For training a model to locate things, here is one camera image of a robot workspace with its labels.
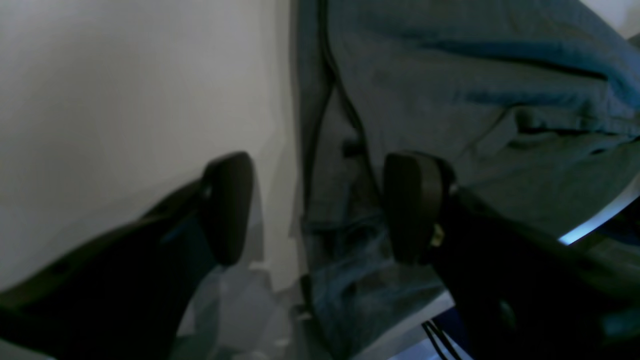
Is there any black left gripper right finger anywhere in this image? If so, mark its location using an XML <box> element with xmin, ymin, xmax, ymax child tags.
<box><xmin>382</xmin><ymin>152</ymin><xmax>640</xmax><ymax>360</ymax></box>

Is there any grey T-shirt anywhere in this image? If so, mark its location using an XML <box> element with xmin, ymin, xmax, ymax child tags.
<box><xmin>295</xmin><ymin>0</ymin><xmax>639</xmax><ymax>360</ymax></box>

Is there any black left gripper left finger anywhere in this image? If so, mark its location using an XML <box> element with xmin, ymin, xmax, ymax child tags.
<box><xmin>0</xmin><ymin>152</ymin><xmax>255</xmax><ymax>360</ymax></box>

